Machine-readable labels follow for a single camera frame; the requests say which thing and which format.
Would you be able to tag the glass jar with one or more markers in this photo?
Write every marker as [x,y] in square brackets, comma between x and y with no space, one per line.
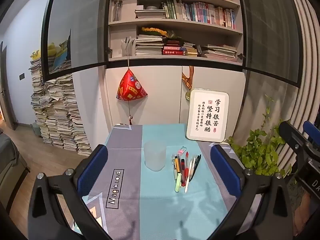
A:
[117,11]

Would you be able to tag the medal with striped ribbon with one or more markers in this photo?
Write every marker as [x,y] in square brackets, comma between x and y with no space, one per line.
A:
[187,95]

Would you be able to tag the tall stack of papers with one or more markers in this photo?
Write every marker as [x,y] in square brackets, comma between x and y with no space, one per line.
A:
[60,120]

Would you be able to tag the small stack of books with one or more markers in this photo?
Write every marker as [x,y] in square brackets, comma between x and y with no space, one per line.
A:
[191,50]

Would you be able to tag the green highlighter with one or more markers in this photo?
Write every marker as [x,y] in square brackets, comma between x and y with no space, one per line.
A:
[177,183]

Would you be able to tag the stack of magazines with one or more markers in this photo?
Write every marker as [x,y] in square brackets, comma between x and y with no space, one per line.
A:
[148,46]

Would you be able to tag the glass cabinet door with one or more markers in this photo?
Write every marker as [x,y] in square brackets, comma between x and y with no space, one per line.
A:
[270,30]
[82,17]

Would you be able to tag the clear pen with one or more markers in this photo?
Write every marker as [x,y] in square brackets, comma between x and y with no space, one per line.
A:
[193,163]

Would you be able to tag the dark wall switch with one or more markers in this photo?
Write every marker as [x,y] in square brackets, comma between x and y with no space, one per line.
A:
[22,76]

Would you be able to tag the grey bookshelf cabinet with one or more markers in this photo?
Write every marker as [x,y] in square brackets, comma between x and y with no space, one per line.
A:
[155,97]

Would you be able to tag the small pink stationery tool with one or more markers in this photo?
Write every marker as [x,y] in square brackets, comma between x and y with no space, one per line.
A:
[181,152]

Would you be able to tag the white pen holder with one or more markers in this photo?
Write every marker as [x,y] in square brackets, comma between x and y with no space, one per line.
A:
[126,50]

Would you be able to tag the yellow plush toy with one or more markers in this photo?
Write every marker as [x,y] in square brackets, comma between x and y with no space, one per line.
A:
[35,54]

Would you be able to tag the grey and teal printed tablecloth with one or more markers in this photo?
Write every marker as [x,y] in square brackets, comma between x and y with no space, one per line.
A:
[160,205]

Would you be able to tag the red utility knife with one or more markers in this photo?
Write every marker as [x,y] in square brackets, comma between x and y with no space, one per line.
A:
[182,170]

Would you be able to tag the dark door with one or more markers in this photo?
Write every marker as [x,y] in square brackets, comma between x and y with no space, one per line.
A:
[5,92]

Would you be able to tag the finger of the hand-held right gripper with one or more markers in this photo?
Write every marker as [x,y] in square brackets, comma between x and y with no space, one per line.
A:
[311,130]
[290,135]

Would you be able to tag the green potted plant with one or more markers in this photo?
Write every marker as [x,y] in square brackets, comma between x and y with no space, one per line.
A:
[257,152]

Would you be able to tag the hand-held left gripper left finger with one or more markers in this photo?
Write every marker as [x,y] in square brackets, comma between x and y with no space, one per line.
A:
[91,170]

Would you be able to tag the yellow and black pen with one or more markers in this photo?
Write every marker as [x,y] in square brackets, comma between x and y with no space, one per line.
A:
[176,163]

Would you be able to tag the grey sofa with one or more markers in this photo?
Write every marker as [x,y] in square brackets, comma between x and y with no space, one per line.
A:
[10,165]

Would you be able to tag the flat stack of books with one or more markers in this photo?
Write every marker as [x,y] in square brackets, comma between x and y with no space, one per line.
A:
[150,13]

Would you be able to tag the row of colourful books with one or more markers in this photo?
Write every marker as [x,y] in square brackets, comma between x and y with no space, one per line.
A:
[205,13]

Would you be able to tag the translucent plastic cup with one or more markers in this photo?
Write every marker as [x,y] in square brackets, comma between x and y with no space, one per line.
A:
[155,157]

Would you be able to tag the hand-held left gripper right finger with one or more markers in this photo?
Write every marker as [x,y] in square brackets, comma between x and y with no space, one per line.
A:
[225,170]

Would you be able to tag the red hardcover book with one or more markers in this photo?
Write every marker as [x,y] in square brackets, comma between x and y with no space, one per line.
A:
[172,52]
[172,48]

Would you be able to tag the red pyramid hanging ornament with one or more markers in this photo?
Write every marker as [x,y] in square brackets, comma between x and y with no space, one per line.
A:
[130,87]

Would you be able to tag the yellow flower garland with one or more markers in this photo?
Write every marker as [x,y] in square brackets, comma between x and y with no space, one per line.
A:
[155,31]

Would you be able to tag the framed calligraphy sign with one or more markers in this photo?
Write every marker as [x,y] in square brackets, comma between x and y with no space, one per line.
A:
[207,115]

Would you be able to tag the wide stack of books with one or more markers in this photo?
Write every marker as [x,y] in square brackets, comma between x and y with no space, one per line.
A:
[220,52]

